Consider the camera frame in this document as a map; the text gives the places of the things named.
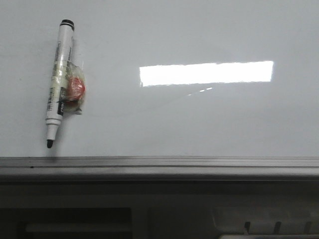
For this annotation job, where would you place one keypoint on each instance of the white black whiteboard marker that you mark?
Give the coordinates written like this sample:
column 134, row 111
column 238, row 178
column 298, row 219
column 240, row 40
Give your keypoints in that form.
column 59, row 82

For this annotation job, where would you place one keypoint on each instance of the grey aluminium marker tray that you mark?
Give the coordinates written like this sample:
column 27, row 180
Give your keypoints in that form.
column 157, row 168

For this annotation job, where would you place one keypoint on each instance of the white whiteboard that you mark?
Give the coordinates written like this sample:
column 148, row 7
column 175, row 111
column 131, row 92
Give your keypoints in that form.
column 165, row 77

